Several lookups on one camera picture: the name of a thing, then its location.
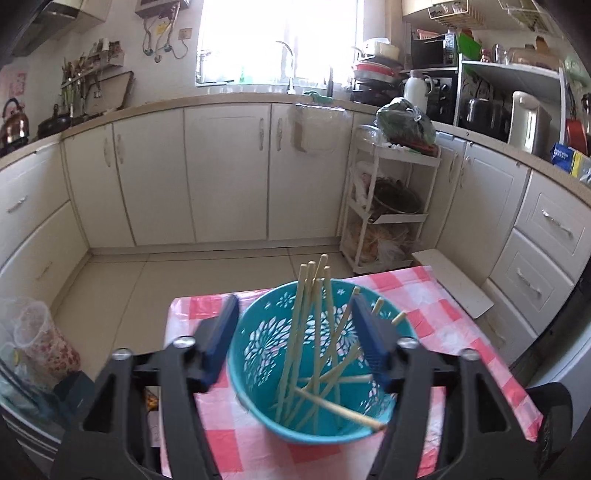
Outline wall utensil rack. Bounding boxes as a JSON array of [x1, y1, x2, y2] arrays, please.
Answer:
[[60, 39, 127, 116]]

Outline white wire rack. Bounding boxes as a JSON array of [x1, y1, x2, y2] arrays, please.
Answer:
[[499, 0, 555, 33], [427, 0, 485, 21]]

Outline steel kettle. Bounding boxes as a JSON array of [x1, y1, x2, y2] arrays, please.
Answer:
[[0, 98, 31, 146]]

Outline black microwave oven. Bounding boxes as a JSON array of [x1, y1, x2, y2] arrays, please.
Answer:
[[410, 33, 460, 70]]

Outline cream kitchen base cabinets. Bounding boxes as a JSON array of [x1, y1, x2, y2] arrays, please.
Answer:
[[0, 102, 358, 301]]

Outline green vegetable bag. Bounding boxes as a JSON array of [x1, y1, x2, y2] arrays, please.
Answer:
[[375, 97, 437, 148]]

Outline pink patterned wall sticker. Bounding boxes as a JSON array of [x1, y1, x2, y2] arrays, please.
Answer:
[[0, 69, 28, 100]]

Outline cream panelled drawer cabinets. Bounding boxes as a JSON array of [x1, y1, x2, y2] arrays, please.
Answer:
[[434, 131, 591, 370]]

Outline white shelf rack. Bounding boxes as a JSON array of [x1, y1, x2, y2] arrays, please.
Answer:
[[455, 58, 566, 139]]

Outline group of wooden chopsticks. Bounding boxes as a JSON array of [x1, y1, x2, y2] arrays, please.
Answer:
[[270, 253, 409, 432]]

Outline white thermos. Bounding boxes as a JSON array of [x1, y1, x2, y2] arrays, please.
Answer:
[[403, 69, 435, 114]]

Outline cream wall cabinets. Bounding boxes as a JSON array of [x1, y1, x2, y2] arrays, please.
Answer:
[[51, 0, 112, 33]]

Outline white water heater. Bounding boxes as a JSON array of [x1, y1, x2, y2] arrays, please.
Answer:
[[135, 0, 191, 18]]

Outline white wooden bench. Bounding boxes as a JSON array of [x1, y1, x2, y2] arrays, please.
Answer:
[[411, 249, 495, 319]]

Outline clear plastic bags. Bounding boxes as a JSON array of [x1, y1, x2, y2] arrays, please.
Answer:
[[346, 222, 414, 271]]

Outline metal basin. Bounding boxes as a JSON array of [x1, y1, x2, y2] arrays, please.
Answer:
[[367, 178, 423, 224]]

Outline floral lined trash can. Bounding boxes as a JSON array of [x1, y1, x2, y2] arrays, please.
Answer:
[[0, 295, 81, 393]]

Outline red white checkered tablecloth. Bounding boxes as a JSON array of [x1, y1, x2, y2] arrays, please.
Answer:
[[159, 265, 543, 480]]

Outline blue carton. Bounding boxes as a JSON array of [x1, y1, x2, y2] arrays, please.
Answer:
[[550, 142, 591, 178]]

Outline white storage trolley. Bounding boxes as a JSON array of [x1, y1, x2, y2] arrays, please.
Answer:
[[341, 124, 441, 273]]

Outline stacked cookware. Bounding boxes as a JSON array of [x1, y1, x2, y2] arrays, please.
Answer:
[[351, 37, 402, 104]]

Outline grey range hood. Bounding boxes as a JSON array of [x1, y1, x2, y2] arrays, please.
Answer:
[[9, 0, 84, 58]]

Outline red pot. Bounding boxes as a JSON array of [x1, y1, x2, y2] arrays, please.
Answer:
[[566, 117, 589, 155]]

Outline person's black trouser leg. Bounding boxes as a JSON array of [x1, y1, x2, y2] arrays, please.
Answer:
[[526, 382, 574, 480]]

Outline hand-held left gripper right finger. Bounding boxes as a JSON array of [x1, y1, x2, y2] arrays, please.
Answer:
[[347, 293, 539, 480]]

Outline blue perforated plastic basket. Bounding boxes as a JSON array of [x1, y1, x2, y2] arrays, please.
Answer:
[[228, 279, 419, 445]]

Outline water heater hoses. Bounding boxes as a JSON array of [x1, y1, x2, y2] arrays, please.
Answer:
[[141, 16, 190, 61]]

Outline black lidded pan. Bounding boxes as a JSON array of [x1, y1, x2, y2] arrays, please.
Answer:
[[37, 104, 86, 138]]

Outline hanging cutting board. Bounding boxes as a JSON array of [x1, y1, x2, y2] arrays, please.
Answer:
[[85, 71, 136, 116]]

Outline white thermo pot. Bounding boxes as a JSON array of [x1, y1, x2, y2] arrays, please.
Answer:
[[508, 91, 552, 157]]

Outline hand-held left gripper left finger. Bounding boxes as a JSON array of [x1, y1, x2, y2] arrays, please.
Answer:
[[55, 293, 241, 480]]

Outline chrome sink faucet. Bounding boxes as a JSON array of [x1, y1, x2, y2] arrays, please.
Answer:
[[276, 41, 297, 95]]

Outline steel pot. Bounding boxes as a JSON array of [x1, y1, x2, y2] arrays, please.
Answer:
[[463, 97, 506, 134]]

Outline dark blue box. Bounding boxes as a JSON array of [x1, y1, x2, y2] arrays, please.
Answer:
[[52, 369, 99, 418]]

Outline kitchen window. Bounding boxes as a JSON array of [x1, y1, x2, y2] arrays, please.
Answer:
[[196, 0, 365, 86]]

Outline green plastic board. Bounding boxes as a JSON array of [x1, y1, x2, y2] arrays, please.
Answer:
[[457, 32, 483, 61]]

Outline white hanging plastic bag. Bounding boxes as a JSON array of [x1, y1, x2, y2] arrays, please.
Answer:
[[293, 102, 347, 155]]

